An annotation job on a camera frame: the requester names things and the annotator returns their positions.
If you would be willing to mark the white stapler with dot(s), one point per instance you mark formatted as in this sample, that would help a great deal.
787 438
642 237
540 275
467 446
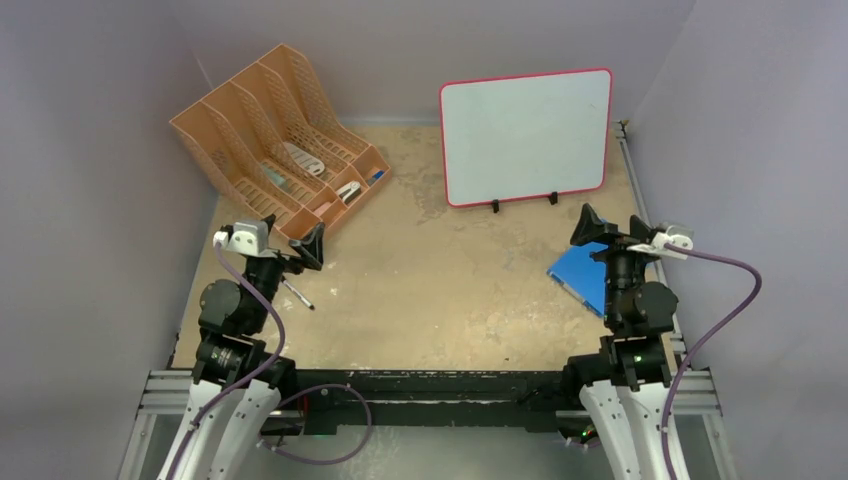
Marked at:
349 191

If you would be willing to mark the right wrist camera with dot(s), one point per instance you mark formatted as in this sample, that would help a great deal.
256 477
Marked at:
672 241

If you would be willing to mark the teal item in tray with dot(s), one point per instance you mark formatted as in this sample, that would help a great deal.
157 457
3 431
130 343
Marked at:
274 177

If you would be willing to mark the black and white marker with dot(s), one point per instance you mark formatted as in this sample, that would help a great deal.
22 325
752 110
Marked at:
298 294

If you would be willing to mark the peach plastic file organizer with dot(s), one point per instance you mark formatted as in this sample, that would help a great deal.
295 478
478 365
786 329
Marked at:
242 124

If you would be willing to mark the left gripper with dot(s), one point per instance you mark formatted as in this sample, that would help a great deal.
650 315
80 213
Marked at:
309 248

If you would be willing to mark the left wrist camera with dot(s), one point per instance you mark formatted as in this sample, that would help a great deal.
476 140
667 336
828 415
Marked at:
249 238

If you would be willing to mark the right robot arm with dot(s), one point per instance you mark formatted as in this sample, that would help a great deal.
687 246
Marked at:
627 385

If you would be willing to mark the pink eraser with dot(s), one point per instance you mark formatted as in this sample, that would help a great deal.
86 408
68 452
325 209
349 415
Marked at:
320 210

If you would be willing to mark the blue notebook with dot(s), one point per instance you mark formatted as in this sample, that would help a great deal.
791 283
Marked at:
581 271

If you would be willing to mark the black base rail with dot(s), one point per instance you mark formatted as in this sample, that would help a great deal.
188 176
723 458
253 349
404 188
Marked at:
531 400

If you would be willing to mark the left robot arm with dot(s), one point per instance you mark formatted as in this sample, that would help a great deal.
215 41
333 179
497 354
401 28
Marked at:
235 382

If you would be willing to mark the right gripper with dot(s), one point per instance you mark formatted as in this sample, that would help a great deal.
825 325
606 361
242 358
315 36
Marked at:
591 228

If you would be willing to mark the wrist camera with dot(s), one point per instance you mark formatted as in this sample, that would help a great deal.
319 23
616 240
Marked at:
672 241
249 238

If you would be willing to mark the pink-framed whiteboard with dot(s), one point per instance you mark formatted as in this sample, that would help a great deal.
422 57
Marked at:
522 137

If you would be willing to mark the blue capped glue stick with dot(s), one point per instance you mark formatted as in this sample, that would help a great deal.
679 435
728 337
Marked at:
375 177

